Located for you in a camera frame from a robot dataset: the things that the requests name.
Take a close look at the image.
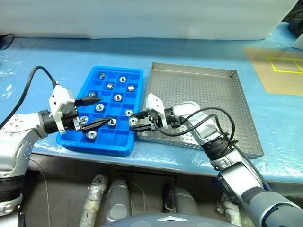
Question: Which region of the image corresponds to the brown cardboard sheet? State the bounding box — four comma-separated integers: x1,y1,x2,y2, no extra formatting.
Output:
243,46,303,96

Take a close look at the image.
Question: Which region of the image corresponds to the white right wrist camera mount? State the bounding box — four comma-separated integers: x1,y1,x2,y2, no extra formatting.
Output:
144,93,170,130

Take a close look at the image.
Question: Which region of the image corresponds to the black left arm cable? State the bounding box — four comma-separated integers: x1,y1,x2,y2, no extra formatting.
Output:
0,65,60,130

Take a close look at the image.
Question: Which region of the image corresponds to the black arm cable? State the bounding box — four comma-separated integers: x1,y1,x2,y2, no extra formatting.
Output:
0,65,60,130
152,107,273,192

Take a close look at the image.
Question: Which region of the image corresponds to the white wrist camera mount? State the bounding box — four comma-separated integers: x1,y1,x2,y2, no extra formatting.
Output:
48,85,76,135
144,93,170,130

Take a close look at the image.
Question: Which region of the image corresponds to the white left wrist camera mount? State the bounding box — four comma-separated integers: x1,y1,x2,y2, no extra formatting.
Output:
48,85,76,135

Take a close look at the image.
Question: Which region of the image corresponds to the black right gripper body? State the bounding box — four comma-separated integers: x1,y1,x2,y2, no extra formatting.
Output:
146,110,159,132

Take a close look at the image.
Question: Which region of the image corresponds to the white wrapped post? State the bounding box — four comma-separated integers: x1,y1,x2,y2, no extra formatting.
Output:
216,192,242,227
79,174,109,227

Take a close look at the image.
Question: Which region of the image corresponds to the light blue plastic table cover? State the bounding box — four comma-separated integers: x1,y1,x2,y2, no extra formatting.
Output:
0,22,303,187

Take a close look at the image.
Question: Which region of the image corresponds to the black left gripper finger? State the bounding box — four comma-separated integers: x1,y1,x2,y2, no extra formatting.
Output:
81,117,113,132
74,96,104,106

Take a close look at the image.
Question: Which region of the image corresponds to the perforated steel tray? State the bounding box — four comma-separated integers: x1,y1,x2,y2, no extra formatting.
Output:
136,62,265,159

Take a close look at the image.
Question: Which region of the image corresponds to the blue compartment tray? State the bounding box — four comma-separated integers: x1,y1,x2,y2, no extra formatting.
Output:
55,66,145,157

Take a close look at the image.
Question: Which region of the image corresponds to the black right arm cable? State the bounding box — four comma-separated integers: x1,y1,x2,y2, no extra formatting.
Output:
152,107,273,192

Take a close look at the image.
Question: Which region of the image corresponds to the white sheet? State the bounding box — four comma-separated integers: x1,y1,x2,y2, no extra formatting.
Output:
293,35,303,50

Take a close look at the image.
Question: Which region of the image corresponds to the grey shell with emblem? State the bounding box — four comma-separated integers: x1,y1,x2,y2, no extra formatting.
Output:
101,212,192,227

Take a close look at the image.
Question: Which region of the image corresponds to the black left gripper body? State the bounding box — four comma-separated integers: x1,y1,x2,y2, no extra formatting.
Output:
62,105,83,132

